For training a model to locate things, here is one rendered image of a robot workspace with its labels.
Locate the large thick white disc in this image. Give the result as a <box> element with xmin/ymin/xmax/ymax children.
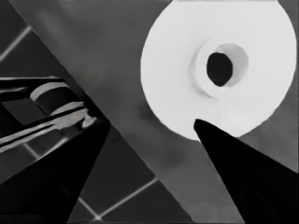
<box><xmin>139</xmin><ymin>0</ymin><xmax>298</xmax><ymax>142</ymax></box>

